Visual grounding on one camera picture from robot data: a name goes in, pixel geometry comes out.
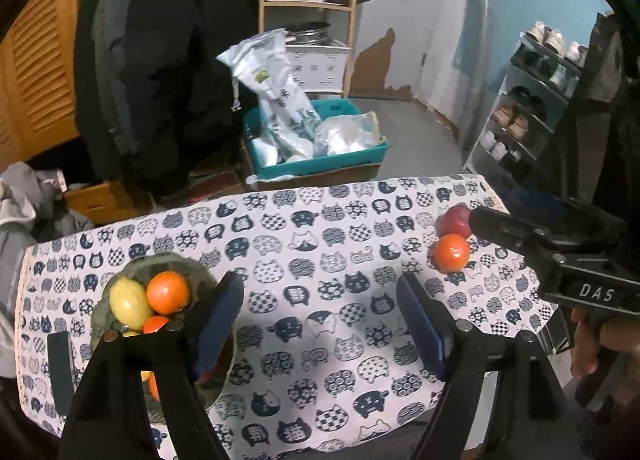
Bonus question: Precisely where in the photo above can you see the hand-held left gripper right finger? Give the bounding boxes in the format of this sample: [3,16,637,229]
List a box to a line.
[396,272,583,460]

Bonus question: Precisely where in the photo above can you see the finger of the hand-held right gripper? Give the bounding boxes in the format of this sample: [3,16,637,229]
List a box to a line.
[500,189,626,228]
[469,206,568,285]

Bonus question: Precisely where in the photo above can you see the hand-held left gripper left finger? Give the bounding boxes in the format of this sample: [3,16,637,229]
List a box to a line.
[59,271,246,460]

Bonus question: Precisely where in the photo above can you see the red apple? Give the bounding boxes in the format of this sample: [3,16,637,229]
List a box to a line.
[436,205,473,238]

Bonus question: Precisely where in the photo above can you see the large orange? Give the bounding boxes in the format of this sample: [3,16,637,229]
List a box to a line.
[146,271,192,315]

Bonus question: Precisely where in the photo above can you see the yellow lemon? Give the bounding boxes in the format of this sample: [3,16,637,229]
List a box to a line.
[109,277,153,331]

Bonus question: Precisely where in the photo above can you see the clear glass bowl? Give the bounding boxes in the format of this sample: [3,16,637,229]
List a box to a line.
[90,252,238,421]

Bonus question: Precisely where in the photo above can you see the person's right hand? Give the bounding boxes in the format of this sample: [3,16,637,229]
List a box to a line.
[570,307,640,411]

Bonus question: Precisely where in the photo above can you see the metal shoe rack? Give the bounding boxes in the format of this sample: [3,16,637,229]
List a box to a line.
[462,22,596,185]

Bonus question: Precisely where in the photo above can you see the rows of shoes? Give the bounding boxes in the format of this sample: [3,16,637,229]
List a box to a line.
[482,22,588,175]

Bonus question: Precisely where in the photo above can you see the cat-print tablecloth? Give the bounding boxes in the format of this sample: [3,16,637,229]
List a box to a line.
[12,174,561,460]

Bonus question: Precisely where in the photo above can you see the dark cloth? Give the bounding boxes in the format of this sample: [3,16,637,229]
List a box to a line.
[555,12,640,241]

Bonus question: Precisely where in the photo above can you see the black phone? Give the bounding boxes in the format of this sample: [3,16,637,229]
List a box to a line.
[47,332,76,416]

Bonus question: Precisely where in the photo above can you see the cardboard box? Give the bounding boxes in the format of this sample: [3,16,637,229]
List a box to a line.
[245,162,381,191]

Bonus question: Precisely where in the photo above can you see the teal plastic crate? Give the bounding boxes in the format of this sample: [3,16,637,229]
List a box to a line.
[242,98,390,181]

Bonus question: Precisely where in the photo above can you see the wooden box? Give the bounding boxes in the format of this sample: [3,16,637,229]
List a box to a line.
[62,180,136,225]

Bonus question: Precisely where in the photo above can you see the clear plastic bag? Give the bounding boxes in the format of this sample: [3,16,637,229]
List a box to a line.
[312,111,381,157]

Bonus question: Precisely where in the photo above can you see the dark grey garment pink tag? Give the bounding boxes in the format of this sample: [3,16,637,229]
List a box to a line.
[30,170,96,241]

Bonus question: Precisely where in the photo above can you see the white door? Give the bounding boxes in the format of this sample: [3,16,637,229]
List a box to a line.
[415,0,488,105]

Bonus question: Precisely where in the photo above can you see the grey printed garment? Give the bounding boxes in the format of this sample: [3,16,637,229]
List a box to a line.
[0,225,31,378]

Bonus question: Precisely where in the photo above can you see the white printed bag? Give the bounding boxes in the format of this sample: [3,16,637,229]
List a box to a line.
[216,28,323,161]

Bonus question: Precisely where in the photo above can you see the light grey sweatshirt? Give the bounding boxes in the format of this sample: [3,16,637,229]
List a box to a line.
[0,162,51,231]

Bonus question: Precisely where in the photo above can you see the white patterned storage box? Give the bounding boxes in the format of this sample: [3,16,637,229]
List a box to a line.
[287,47,351,93]

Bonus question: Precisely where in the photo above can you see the wooden shelf rack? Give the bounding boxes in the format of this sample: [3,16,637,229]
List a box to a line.
[257,0,366,98]

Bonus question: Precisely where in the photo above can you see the dark hanging coats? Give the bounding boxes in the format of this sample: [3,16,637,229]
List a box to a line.
[75,0,261,191]

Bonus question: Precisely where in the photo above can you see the metal steamer pot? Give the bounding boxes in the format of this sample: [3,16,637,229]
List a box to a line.
[285,22,333,48]

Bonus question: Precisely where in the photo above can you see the wooden louvered cabinet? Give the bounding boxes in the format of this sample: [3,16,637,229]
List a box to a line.
[0,0,108,175]

